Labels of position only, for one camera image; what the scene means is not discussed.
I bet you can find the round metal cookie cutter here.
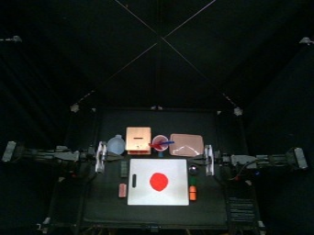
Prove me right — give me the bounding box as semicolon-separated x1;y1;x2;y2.
187;164;200;176

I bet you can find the red spatula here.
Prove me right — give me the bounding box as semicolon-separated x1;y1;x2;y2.
147;141;164;150

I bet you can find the red flattened dough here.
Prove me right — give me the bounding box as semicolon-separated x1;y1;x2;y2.
148;172;170;193

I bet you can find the pale blue-grey bowl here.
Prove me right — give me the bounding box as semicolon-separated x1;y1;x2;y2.
105;134;127;156

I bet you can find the pink square tray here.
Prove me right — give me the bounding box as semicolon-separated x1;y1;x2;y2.
168;133;204;158

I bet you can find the white cutting board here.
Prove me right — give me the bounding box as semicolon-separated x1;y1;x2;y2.
127;158;190;207

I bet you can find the wooden box with red drawer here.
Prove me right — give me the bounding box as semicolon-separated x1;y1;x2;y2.
125;127;152;155

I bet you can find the orange toy carrot green top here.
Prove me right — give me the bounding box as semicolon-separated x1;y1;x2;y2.
187;178;198;202

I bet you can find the red plastic cup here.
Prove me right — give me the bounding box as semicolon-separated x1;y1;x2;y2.
151;134;170;152

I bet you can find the white printed label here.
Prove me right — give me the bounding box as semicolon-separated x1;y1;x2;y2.
227;196;256;224

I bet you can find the thin diagonal brace wire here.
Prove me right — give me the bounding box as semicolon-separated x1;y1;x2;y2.
113;0;242;110
73;0;216;106

